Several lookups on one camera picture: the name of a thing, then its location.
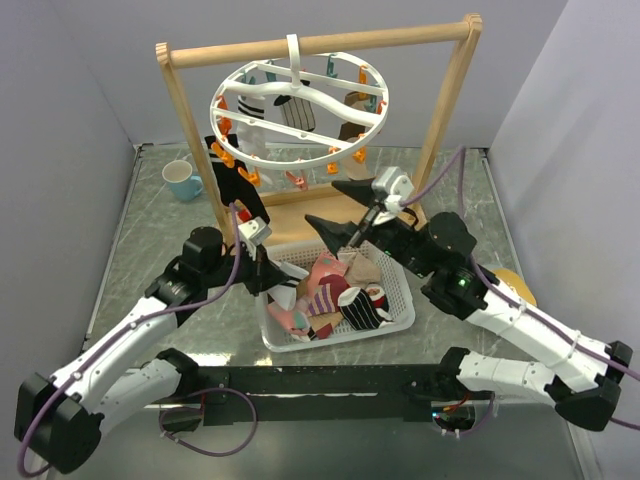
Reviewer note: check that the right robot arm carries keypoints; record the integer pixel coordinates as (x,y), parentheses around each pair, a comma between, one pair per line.
(578,376)

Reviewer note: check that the white plastic laundry basket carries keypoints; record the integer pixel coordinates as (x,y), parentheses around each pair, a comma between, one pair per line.
(301,254)

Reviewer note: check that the black white striped sock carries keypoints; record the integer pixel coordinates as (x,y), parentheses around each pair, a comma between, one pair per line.
(296,112)

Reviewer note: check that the wooden hanger stand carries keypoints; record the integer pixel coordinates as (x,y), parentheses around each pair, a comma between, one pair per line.
(287,208)

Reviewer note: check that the beige folded sock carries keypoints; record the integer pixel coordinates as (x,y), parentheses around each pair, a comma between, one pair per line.
(361,271)

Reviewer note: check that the black sock white stripes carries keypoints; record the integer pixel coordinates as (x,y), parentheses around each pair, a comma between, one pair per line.
(233,187)

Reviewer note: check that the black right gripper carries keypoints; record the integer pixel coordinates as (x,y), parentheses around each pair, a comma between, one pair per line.
(336,235)

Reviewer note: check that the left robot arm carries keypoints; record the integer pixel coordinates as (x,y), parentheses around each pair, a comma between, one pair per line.
(63,417)

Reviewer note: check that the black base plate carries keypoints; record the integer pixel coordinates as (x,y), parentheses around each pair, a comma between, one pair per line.
(315,393)

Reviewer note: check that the pink sock left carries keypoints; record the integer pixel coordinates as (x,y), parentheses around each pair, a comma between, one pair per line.
(294,321)

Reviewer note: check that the aluminium rail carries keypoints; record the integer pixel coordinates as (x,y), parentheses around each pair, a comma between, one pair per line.
(474,373)

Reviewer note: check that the red santa sock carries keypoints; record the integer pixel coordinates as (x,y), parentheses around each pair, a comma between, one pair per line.
(379,300)

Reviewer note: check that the pink clothes peg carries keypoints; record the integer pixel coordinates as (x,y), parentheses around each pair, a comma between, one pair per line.
(298,180)

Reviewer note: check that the white round clip hanger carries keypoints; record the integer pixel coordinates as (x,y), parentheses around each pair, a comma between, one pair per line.
(341,110)

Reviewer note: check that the yellow dish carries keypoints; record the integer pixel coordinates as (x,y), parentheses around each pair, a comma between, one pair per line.
(515,282)

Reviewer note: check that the orange clothes peg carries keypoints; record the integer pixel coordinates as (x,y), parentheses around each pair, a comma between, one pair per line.
(253,177)
(332,168)

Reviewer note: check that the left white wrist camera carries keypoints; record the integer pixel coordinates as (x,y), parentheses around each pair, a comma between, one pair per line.
(254,232)

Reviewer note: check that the purple striped sock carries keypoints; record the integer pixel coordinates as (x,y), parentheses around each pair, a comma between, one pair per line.
(323,312)

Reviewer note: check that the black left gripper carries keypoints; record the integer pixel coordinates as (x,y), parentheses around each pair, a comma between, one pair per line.
(263,274)

